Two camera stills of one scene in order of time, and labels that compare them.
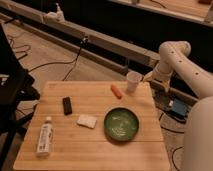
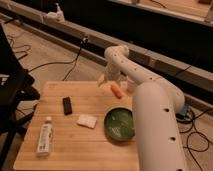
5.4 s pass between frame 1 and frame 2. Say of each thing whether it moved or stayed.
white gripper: moved
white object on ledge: stayed
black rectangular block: stayed
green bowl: stayed
